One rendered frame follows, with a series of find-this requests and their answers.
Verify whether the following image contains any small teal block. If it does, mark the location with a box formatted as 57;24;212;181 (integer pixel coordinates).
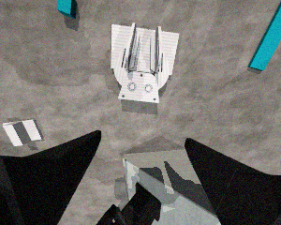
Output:
57;0;77;20

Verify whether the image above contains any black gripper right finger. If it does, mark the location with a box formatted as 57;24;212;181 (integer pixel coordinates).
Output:
185;138;281;225

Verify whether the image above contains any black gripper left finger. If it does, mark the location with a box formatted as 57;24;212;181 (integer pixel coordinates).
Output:
0;130;101;225

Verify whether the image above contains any cyan flat bar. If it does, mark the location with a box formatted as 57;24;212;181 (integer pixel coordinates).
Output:
248;2;281;71

